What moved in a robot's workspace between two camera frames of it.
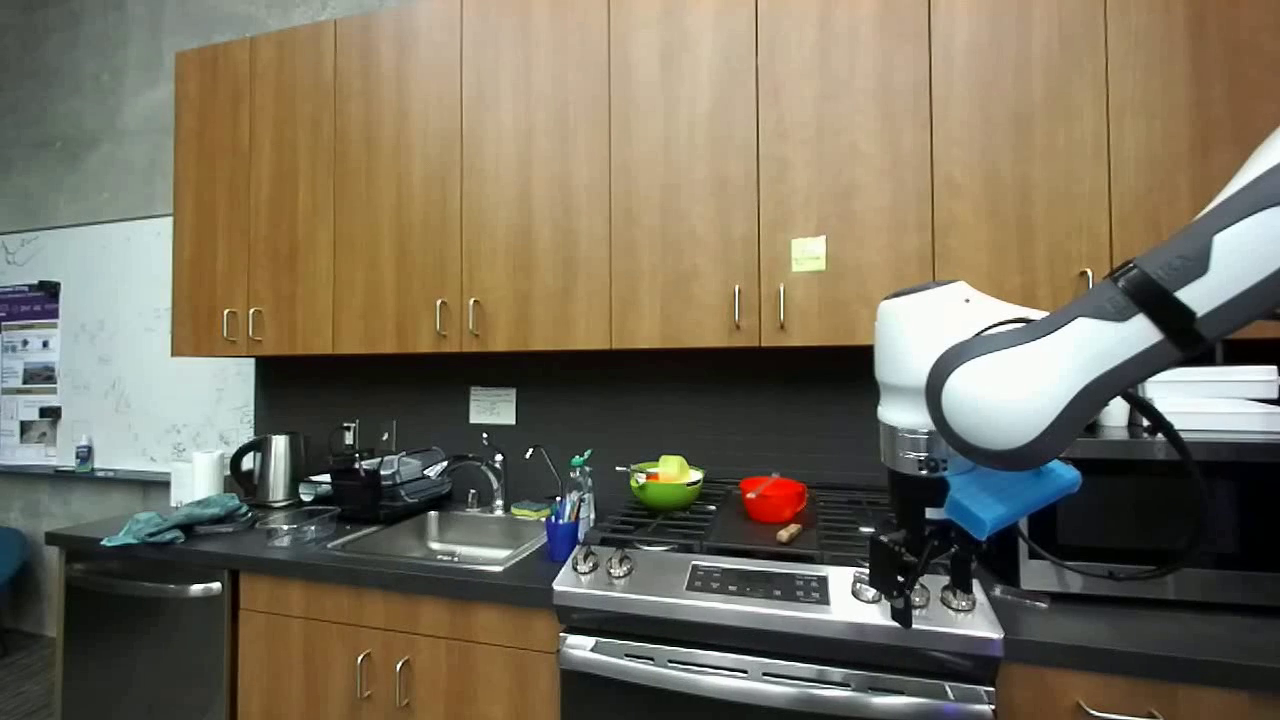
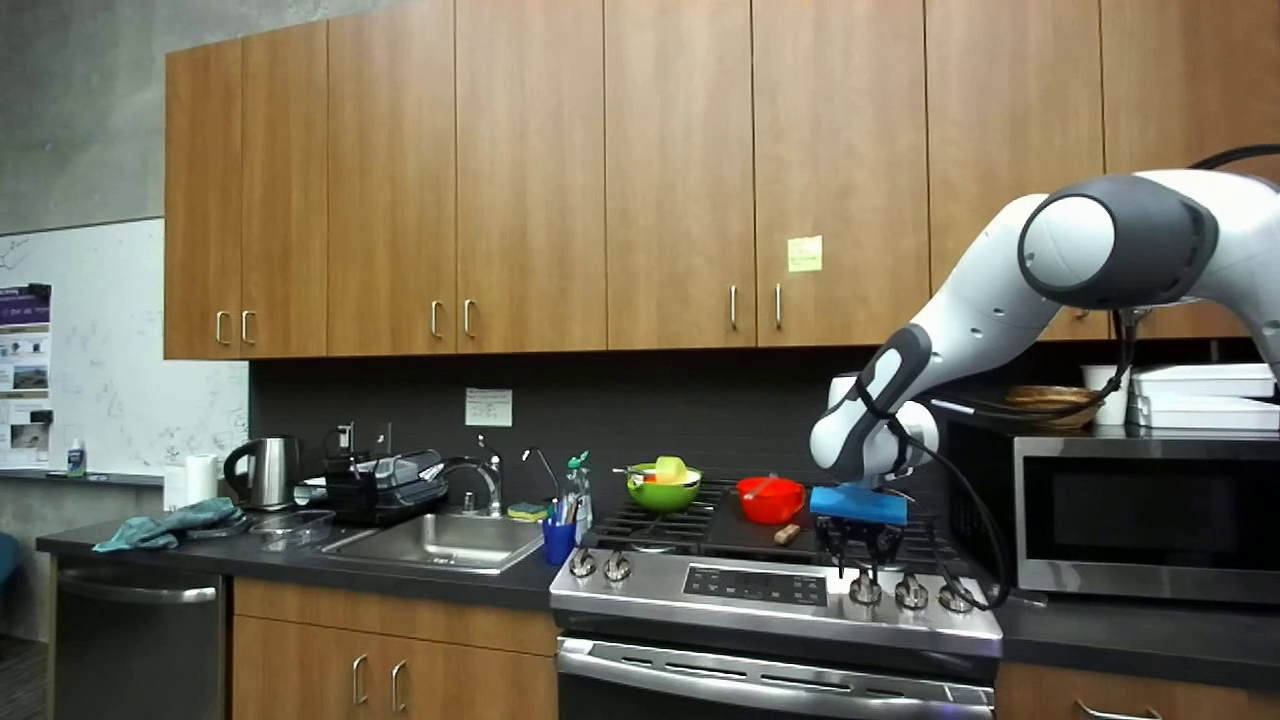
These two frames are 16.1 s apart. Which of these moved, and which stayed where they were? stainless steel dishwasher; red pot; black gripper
Moved: black gripper
Stayed: stainless steel dishwasher; red pot
